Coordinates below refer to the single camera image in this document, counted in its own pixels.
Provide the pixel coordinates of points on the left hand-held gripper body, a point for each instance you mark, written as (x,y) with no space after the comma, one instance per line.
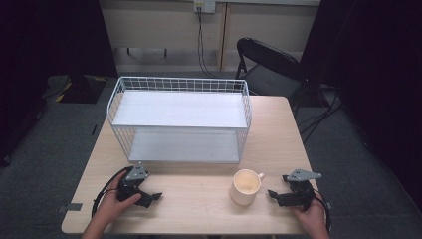
(132,186)

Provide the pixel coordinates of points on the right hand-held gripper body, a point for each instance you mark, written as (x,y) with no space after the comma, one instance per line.
(302,194)

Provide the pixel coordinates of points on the cream ceramic cup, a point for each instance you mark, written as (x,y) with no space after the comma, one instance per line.
(245,187)

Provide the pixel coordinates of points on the person's right hand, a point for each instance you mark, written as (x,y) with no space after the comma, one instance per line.
(312,219)

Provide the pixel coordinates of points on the person's left hand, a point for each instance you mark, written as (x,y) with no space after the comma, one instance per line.
(111,207)

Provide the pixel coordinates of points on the grey floor tape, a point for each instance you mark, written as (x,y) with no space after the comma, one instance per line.
(70,207)

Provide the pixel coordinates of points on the dark stand base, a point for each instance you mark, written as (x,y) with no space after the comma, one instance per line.
(78,88)

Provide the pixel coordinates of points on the black folding chair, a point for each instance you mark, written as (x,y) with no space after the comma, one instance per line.
(268,69)

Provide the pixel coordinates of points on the dark curtain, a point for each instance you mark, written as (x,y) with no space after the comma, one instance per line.
(49,36)
(375,66)

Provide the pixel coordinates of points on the white wall socket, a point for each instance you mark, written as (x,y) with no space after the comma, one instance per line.
(204,5)

